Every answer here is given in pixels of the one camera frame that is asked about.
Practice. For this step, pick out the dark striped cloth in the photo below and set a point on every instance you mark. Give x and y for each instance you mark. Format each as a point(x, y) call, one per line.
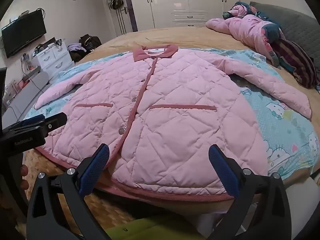
point(295, 60)

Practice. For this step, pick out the dark clothes pile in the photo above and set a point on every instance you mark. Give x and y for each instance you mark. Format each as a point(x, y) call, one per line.
point(90, 41)

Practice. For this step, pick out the white stool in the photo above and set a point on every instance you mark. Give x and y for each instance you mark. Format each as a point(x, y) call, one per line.
point(300, 200)

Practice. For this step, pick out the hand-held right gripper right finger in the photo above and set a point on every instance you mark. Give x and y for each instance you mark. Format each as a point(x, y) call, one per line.
point(222, 167)

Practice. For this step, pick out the bed with tan cover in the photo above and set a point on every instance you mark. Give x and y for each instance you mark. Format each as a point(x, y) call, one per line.
point(190, 35)

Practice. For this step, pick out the pink puffy coat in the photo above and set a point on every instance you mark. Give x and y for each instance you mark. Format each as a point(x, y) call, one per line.
point(245, 30)

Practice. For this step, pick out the purple clothes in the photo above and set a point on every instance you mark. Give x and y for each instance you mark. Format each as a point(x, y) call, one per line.
point(75, 48)

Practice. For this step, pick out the blue cartoon printed blanket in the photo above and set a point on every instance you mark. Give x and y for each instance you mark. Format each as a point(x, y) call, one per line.
point(275, 120)

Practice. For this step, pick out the white wardrobe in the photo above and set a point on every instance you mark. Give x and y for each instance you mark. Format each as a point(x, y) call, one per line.
point(175, 0)

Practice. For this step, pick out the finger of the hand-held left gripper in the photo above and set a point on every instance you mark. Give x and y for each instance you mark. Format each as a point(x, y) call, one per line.
point(55, 122)
point(31, 120)

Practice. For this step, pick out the woven straw mat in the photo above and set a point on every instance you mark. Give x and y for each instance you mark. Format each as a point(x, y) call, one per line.
point(50, 163)

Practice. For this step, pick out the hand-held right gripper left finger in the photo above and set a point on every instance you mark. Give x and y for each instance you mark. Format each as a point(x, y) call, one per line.
point(96, 165)

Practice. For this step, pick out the person's left hand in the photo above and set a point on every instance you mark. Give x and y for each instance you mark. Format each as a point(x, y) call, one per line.
point(24, 172)

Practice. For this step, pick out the white drawer chest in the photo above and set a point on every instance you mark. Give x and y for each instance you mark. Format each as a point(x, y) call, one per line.
point(55, 57)

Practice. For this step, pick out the green cloth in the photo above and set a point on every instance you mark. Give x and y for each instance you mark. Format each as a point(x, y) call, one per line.
point(155, 230)

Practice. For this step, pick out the dark grey quilted headboard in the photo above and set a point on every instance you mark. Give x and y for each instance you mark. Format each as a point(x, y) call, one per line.
point(295, 25)

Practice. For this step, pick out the black television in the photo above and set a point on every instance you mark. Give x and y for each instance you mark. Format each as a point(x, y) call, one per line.
point(22, 35)

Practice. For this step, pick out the grey low cabinet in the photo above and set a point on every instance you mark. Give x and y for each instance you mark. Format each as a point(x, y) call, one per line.
point(30, 90)

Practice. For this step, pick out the pink quilted jacket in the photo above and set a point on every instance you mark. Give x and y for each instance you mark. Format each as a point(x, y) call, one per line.
point(162, 130)

